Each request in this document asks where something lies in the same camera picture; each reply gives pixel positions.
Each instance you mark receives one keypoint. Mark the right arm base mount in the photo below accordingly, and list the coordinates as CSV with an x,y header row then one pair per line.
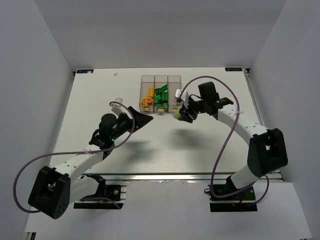
x,y
242,202

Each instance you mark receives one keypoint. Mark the light green sloped lego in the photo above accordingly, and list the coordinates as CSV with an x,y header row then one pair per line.
x,y
177,115

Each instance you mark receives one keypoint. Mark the left clear container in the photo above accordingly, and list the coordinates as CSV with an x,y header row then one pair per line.
x,y
147,81

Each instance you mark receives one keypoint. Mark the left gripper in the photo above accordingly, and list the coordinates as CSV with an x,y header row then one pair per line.
x,y
131,117

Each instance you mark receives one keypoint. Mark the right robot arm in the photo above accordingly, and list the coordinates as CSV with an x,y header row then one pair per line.
x,y
266,147

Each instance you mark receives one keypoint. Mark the right clear container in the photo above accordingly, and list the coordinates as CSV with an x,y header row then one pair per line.
x,y
174,84

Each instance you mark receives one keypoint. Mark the green 2x2 lego brick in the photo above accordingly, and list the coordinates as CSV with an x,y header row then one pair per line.
x,y
158,101

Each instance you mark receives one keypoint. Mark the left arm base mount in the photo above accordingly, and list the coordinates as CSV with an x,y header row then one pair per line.
x,y
93,192

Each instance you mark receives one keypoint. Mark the green long lego brick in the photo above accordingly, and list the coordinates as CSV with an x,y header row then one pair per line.
x,y
161,90

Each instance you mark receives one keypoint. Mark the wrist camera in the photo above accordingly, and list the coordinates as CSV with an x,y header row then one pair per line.
x,y
116,108
181,97

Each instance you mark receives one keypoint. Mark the green 2x3 lego brick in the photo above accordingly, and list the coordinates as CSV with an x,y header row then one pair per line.
x,y
164,98

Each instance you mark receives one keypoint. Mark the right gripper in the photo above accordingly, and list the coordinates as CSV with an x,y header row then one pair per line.
x,y
191,110

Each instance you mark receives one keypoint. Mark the orange round lego piece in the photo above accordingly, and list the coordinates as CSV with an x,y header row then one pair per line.
x,y
149,100

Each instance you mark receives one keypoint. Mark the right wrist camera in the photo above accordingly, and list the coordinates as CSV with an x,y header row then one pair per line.
x,y
181,97

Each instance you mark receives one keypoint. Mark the middle clear container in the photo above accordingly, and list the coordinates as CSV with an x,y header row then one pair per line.
x,y
159,81

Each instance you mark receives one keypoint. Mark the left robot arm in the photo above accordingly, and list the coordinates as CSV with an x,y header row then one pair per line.
x,y
57,187

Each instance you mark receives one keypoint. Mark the right blue label sticker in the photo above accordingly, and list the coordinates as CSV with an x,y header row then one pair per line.
x,y
233,69

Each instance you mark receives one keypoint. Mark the blue label sticker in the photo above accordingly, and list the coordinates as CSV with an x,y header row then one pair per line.
x,y
84,71
233,69

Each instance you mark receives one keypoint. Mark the left blue label sticker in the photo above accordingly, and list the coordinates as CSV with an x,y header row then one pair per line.
x,y
84,71

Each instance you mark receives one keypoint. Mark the green lego plate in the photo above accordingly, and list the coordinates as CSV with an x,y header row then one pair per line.
x,y
158,95

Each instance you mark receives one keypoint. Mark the clear container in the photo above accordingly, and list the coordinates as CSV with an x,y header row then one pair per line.
x,y
174,84
159,81
147,81

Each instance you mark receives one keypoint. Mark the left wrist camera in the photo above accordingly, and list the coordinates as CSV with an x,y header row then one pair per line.
x,y
116,108

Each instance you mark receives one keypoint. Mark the yellow lego brick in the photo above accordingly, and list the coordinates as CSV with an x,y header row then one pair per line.
x,y
151,92

